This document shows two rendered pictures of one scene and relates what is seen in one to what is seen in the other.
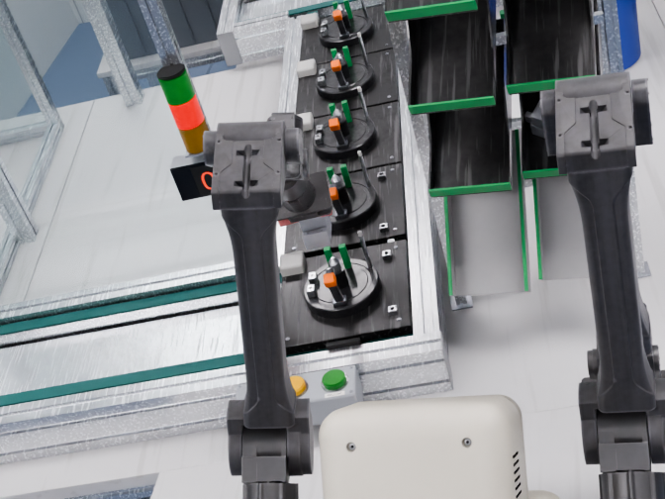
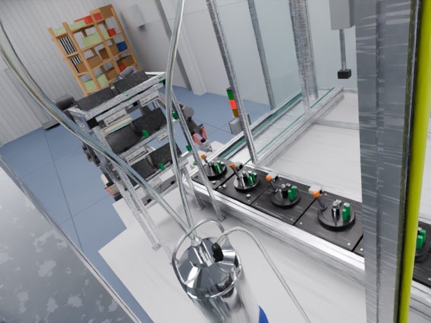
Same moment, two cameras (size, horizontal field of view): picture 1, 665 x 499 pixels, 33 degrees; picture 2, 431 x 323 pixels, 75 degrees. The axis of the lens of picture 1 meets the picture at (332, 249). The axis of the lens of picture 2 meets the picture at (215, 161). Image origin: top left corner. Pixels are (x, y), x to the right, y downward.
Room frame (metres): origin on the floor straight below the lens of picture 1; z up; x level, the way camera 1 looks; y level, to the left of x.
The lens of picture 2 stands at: (2.59, -0.98, 1.89)
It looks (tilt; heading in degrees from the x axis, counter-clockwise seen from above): 31 degrees down; 135
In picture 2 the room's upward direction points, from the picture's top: 20 degrees counter-clockwise
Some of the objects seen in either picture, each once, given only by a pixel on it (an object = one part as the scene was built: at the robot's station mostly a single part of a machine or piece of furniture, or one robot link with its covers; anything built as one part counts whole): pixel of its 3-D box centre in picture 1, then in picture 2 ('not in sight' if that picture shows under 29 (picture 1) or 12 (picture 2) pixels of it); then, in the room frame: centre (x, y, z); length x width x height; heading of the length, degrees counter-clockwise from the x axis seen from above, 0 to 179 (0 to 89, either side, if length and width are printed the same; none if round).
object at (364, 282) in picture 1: (341, 287); (215, 170); (1.57, 0.00, 0.98); 0.14 x 0.14 x 0.02
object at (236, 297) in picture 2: not in sight; (218, 284); (2.23, -0.75, 1.32); 0.14 x 0.14 x 0.38
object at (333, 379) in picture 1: (334, 381); not in sight; (1.36, 0.06, 0.96); 0.04 x 0.04 x 0.02
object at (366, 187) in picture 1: (338, 190); (245, 177); (1.82, -0.05, 1.01); 0.24 x 0.24 x 0.13; 78
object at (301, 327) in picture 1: (344, 295); (215, 172); (1.57, 0.00, 0.96); 0.24 x 0.24 x 0.02; 78
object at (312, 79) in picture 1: (341, 67); (335, 209); (2.30, -0.15, 1.01); 0.24 x 0.24 x 0.13; 78
